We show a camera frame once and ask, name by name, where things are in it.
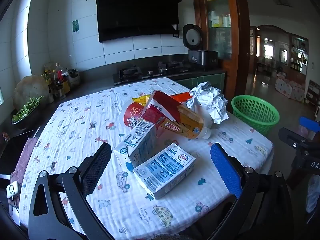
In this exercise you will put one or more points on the small white device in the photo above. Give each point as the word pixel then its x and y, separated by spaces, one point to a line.
pixel 13 188

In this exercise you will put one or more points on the green plastic basket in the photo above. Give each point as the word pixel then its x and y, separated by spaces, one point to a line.
pixel 257 116

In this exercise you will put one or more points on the round beige pumpkin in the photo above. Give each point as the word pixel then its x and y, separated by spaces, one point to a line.
pixel 30 90

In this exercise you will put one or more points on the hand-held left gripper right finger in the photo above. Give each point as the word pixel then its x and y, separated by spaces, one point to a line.
pixel 225 172

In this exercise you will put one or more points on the pink dotted play tent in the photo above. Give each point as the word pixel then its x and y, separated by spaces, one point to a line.
pixel 290 90

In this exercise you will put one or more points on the green kitchen cabinet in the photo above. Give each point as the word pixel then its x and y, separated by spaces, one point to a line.
pixel 200 81

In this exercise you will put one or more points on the bowl of green vegetables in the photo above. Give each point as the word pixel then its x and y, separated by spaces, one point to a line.
pixel 25 110

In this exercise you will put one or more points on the wooden display cabinet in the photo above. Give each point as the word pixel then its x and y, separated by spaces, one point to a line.
pixel 298 55

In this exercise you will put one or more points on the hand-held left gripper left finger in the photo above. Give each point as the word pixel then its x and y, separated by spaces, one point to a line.
pixel 98 170

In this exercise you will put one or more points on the purple cloth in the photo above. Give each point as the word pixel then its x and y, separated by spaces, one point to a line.
pixel 23 160

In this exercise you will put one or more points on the black gas stove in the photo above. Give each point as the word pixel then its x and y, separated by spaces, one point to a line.
pixel 150 75

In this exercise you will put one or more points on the group of condiment bottles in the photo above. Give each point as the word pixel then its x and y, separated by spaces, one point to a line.
pixel 57 80

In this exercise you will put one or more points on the red paper cup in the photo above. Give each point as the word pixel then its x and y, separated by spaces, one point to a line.
pixel 131 115

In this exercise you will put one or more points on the black rice cooker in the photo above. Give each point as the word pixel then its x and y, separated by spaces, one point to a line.
pixel 200 55

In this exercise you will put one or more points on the wooden glass door cabinet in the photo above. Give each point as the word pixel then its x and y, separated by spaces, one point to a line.
pixel 237 25

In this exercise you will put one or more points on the patterned cloth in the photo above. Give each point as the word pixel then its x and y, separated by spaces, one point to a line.
pixel 313 192

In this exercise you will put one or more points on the black range hood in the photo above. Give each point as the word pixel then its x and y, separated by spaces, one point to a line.
pixel 137 10

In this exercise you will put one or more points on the red snack packet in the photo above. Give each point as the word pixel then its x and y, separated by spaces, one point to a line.
pixel 181 97

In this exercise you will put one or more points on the printed white tablecloth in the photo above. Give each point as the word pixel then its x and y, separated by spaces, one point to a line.
pixel 82 120

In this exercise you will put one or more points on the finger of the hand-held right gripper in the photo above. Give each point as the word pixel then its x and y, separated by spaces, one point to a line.
pixel 310 124
pixel 290 137

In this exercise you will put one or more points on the yellow snack packet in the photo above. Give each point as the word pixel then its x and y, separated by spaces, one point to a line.
pixel 140 100

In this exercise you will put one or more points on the low shelf rack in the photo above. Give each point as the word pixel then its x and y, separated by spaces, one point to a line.
pixel 313 92

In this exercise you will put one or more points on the white and blue milk carton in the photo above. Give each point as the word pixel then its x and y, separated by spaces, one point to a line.
pixel 165 170
pixel 140 145

